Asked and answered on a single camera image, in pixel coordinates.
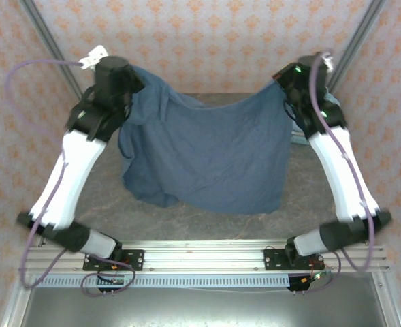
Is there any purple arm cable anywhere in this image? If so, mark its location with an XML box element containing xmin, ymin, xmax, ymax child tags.
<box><xmin>4</xmin><ymin>58</ymin><xmax>136</xmax><ymax>298</ymax></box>
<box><xmin>293</xmin><ymin>49</ymin><xmax>378</xmax><ymax>294</ymax></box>

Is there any aluminium mounting rail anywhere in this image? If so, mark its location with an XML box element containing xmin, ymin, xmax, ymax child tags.
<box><xmin>18</xmin><ymin>240</ymin><xmax>391</xmax><ymax>273</ymax></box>

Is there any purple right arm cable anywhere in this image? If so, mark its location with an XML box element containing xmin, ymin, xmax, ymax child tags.
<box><xmin>293</xmin><ymin>49</ymin><xmax>378</xmax><ymax>294</ymax></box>

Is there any light blue t-shirt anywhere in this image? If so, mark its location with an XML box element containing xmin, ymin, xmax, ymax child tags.
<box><xmin>324</xmin><ymin>87</ymin><xmax>341</xmax><ymax>107</ymax></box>

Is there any small circuit board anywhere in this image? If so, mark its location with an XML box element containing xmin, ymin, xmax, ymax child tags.
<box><xmin>97</xmin><ymin>275</ymin><xmax>126</xmax><ymax>287</ymax></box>
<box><xmin>300</xmin><ymin>270</ymin><xmax>334</xmax><ymax>285</ymax></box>

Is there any dark blue t-shirt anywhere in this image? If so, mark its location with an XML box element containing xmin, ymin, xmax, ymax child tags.
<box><xmin>118</xmin><ymin>64</ymin><xmax>293</xmax><ymax>215</ymax></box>

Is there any aluminium corner post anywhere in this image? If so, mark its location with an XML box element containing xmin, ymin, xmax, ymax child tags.
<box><xmin>18</xmin><ymin>0</ymin><xmax>85</xmax><ymax>99</ymax></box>
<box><xmin>327</xmin><ymin>0</ymin><xmax>388</xmax><ymax>93</ymax></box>

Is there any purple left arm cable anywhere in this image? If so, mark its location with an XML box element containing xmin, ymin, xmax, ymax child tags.
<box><xmin>4</xmin><ymin>58</ymin><xmax>136</xmax><ymax>298</ymax></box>

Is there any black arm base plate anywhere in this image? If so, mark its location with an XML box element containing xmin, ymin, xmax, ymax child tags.
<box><xmin>263</xmin><ymin>247</ymin><xmax>325</xmax><ymax>273</ymax></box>
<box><xmin>82</xmin><ymin>249</ymin><xmax>146</xmax><ymax>273</ymax></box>

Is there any grey metal lower panel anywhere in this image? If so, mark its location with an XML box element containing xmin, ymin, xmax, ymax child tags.
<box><xmin>2</xmin><ymin>272</ymin><xmax>401</xmax><ymax>327</ymax></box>

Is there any light blue plastic basket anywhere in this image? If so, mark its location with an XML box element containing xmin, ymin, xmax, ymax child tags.
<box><xmin>290</xmin><ymin>134</ymin><xmax>312</xmax><ymax>146</ymax></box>

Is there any slotted grey cable duct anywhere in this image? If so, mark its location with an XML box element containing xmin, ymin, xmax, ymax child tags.
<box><xmin>33</xmin><ymin>274</ymin><xmax>291</xmax><ymax>289</ymax></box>

